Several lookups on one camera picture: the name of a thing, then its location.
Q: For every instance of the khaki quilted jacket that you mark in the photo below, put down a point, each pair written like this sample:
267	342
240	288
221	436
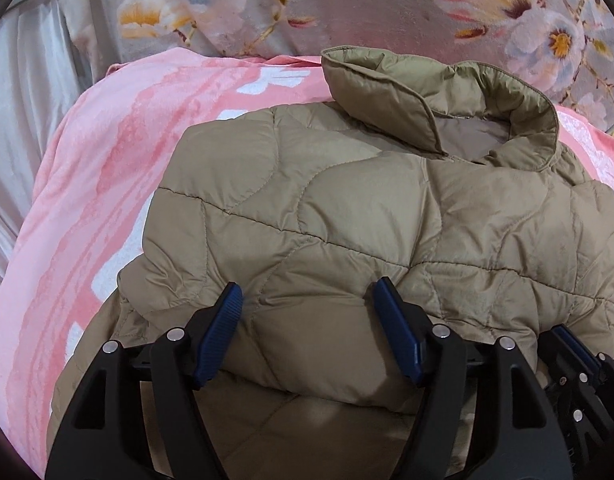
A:
337	220

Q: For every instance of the grey satin cloth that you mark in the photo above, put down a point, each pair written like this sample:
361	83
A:
32	125

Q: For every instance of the pink patterned blanket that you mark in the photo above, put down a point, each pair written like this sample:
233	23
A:
97	195

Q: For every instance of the grey floral bedsheet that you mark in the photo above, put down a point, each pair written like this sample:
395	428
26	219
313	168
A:
367	5

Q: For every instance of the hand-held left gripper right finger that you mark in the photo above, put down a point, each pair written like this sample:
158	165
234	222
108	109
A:
394	327

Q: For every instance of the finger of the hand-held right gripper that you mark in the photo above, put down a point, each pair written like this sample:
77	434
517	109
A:
579	355

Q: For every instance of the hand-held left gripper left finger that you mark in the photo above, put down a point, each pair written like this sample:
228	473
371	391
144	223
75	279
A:
222	330

